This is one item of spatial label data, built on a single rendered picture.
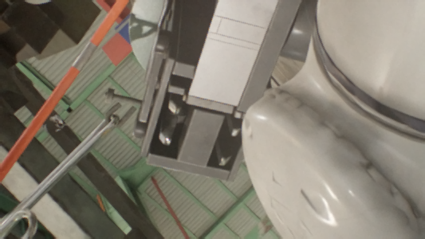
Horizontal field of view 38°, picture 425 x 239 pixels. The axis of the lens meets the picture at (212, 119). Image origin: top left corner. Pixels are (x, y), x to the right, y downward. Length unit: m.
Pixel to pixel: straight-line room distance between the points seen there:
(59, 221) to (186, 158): 0.81
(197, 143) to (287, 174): 0.27
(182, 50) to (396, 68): 0.31
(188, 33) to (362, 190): 0.32
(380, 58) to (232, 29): 0.25
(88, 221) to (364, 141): 1.11
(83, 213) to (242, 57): 0.89
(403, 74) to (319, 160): 0.04
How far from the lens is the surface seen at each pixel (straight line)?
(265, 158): 0.22
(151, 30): 0.59
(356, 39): 0.18
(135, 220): 1.25
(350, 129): 0.19
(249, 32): 0.42
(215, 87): 0.44
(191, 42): 0.48
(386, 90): 0.18
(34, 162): 1.24
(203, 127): 0.47
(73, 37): 1.38
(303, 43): 0.44
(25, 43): 1.26
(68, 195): 1.26
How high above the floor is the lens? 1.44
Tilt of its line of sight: level
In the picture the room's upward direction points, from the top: 135 degrees counter-clockwise
